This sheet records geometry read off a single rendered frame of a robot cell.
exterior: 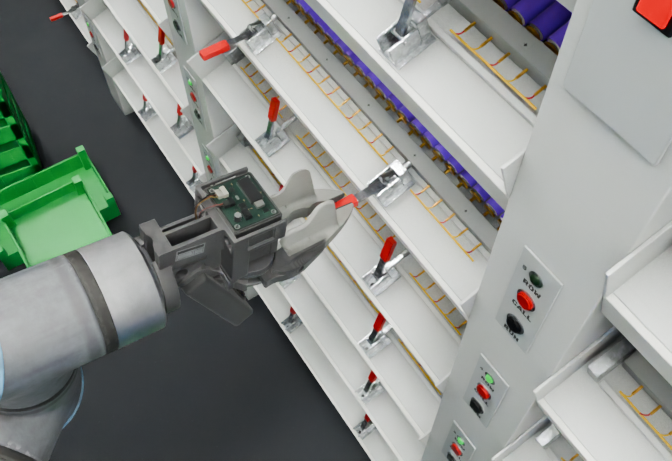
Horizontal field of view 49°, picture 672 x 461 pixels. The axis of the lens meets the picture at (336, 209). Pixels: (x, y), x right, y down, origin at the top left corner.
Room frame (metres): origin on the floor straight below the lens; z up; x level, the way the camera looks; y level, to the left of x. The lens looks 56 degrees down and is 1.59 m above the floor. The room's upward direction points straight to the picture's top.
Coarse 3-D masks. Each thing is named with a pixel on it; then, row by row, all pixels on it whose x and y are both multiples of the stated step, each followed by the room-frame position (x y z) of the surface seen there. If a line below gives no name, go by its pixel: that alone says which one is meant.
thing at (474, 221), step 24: (264, 0) 0.71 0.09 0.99; (288, 24) 0.67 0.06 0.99; (312, 48) 0.62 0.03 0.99; (336, 72) 0.59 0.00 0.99; (360, 96) 0.55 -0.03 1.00; (384, 120) 0.52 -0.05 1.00; (408, 144) 0.48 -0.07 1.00; (432, 168) 0.45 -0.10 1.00; (456, 192) 0.42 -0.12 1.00; (456, 216) 0.41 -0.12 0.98; (480, 216) 0.39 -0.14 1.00; (456, 240) 0.38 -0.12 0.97; (480, 240) 0.37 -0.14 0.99
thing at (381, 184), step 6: (384, 180) 0.44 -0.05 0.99; (372, 186) 0.44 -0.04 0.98; (378, 186) 0.44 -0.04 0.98; (384, 186) 0.44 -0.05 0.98; (360, 192) 0.44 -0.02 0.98; (366, 192) 0.44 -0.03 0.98; (372, 192) 0.44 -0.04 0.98; (348, 198) 0.43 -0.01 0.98; (354, 198) 0.43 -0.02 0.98; (360, 198) 0.43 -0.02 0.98; (366, 198) 0.43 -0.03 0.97; (336, 204) 0.42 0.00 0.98; (342, 204) 0.42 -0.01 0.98; (354, 204) 0.42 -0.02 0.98
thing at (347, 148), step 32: (224, 0) 0.75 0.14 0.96; (256, 64) 0.64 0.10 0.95; (288, 64) 0.63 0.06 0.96; (288, 96) 0.59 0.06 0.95; (320, 96) 0.58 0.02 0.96; (320, 128) 0.54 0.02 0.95; (352, 128) 0.53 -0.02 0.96; (352, 160) 0.49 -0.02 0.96; (416, 192) 0.44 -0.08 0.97; (416, 224) 0.41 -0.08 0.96; (448, 224) 0.40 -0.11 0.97; (416, 256) 0.38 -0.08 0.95; (448, 256) 0.37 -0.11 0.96; (480, 256) 0.37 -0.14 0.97; (448, 288) 0.34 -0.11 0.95
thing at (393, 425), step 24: (288, 288) 0.66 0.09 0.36; (312, 288) 0.65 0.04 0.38; (312, 312) 0.60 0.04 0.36; (336, 336) 0.55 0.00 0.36; (336, 360) 0.51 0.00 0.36; (360, 360) 0.51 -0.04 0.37; (360, 384) 0.47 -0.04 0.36; (384, 408) 0.42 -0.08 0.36; (384, 432) 0.39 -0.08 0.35; (408, 432) 0.38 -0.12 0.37; (408, 456) 0.35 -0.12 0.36
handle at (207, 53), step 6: (252, 30) 0.67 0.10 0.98; (240, 36) 0.66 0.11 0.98; (246, 36) 0.66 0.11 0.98; (252, 36) 0.66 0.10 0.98; (222, 42) 0.65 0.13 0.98; (228, 42) 0.65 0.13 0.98; (234, 42) 0.65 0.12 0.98; (240, 42) 0.65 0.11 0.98; (204, 48) 0.64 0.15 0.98; (210, 48) 0.64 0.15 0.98; (216, 48) 0.64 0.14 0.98; (222, 48) 0.64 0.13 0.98; (228, 48) 0.64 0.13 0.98; (204, 54) 0.63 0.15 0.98; (210, 54) 0.63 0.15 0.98; (216, 54) 0.64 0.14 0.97; (204, 60) 0.63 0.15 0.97
